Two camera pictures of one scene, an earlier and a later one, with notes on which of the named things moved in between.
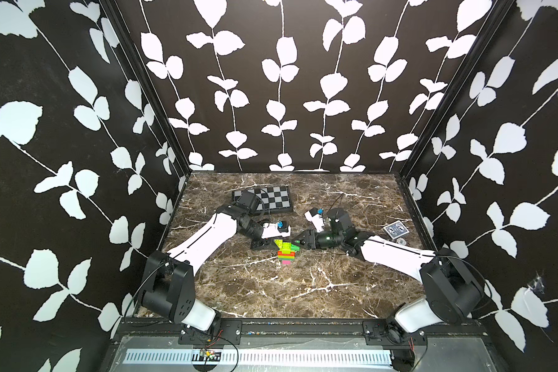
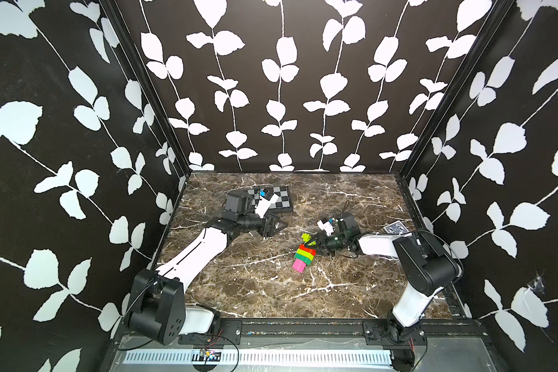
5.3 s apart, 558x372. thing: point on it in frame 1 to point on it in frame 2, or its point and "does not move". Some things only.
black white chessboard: x=272 y=199 does not move
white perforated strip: x=263 y=357 does not move
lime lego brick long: x=286 y=248 to x=307 y=253
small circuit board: x=206 y=355 does not move
